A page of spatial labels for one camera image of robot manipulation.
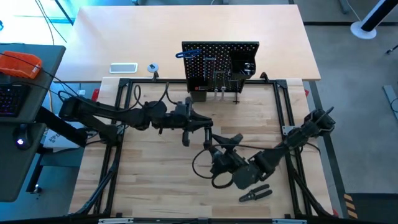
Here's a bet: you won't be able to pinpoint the black aluminium table frame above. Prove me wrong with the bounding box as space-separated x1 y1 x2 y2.
67 77 340 220

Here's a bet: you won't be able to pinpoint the wide black pegboard bin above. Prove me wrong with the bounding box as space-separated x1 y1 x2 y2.
231 51 257 82

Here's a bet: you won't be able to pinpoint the white rectangular device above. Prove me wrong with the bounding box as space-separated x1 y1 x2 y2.
109 62 139 75

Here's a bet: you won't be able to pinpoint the black diagonal support bar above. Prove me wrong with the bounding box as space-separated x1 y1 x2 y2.
34 106 96 147

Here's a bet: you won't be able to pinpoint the black metal pegboard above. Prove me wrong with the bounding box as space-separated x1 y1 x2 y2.
181 40 261 105

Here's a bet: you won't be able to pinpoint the yellow black hazard tape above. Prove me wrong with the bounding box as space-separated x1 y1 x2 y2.
343 193 359 220

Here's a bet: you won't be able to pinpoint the white standing fan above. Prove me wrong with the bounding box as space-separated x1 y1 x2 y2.
350 0 398 40

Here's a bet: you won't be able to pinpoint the dark grey side desk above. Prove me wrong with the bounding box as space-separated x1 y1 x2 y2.
0 42 67 203

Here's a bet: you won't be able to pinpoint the black wire stripper pliers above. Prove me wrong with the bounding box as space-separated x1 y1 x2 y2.
238 184 273 202

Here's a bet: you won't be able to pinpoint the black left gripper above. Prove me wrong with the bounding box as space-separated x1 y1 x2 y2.
170 96 214 147

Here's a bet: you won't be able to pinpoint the black computer mouse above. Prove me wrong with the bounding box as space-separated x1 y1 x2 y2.
12 123 32 151

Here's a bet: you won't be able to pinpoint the black keyboard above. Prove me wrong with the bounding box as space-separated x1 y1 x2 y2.
0 83 31 116

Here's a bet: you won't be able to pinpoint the blue T-handle hex key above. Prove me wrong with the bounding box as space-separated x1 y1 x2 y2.
175 49 202 60

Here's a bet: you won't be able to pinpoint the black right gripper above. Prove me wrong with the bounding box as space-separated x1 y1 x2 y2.
207 133 248 178

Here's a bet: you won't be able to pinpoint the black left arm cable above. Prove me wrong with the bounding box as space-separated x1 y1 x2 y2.
132 82 178 108

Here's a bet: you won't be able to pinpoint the silver metal bracket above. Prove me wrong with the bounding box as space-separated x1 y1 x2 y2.
272 218 308 224
98 218 134 224

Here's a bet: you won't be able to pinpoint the white cardboard box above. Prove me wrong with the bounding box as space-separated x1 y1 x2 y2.
42 129 82 149

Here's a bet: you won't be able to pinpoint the light wood desk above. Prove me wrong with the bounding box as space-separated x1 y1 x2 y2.
55 4 322 83

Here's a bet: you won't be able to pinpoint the orange plastic case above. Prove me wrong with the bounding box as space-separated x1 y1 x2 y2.
0 50 44 80

